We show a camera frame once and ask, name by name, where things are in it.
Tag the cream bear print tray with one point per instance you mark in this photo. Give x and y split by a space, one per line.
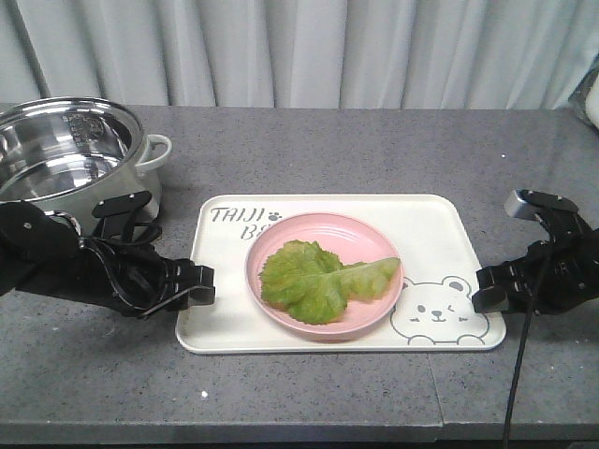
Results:
427 309

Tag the light green electric pot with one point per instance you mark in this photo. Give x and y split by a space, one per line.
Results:
70 153

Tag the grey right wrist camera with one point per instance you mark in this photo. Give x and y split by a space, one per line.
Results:
525 204

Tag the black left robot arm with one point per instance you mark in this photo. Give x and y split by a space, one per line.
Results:
39 249

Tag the green lettuce leaf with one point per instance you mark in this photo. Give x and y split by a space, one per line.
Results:
313 286

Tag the pink round plate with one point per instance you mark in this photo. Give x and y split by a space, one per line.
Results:
353 241

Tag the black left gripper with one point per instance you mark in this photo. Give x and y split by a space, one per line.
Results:
136 281

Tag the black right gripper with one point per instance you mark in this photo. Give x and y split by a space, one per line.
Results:
554 276

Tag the white pleated curtain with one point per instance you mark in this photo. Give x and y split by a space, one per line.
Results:
300 54

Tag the white rice cooker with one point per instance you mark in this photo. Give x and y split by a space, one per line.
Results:
584 99

